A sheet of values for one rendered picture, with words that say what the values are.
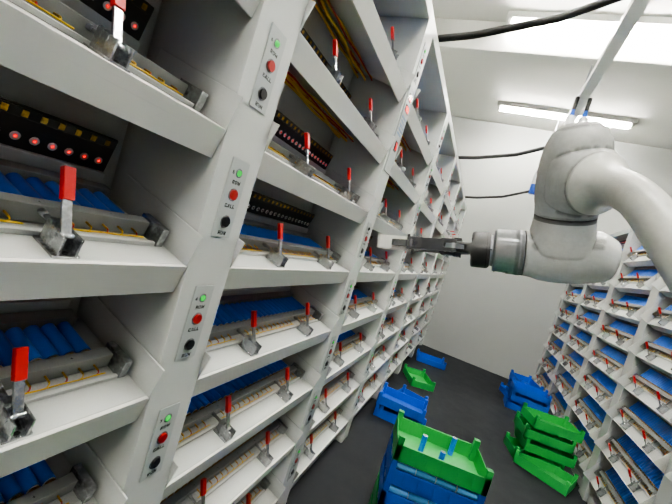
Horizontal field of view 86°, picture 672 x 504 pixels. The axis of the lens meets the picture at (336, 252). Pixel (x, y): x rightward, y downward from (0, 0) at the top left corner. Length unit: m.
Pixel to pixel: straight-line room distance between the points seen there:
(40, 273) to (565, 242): 0.75
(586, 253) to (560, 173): 0.15
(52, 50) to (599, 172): 0.69
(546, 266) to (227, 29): 0.66
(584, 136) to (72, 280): 0.74
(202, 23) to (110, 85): 0.25
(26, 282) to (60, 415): 0.19
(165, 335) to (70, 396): 0.13
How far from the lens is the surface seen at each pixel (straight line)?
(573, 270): 0.77
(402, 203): 1.87
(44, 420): 0.57
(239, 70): 0.58
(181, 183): 0.58
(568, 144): 0.72
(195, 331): 0.62
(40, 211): 0.50
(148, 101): 0.47
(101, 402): 0.60
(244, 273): 0.67
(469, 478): 1.38
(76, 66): 0.43
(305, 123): 1.10
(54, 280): 0.46
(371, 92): 1.29
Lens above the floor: 1.04
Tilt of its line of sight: 3 degrees down
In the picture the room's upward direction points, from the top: 17 degrees clockwise
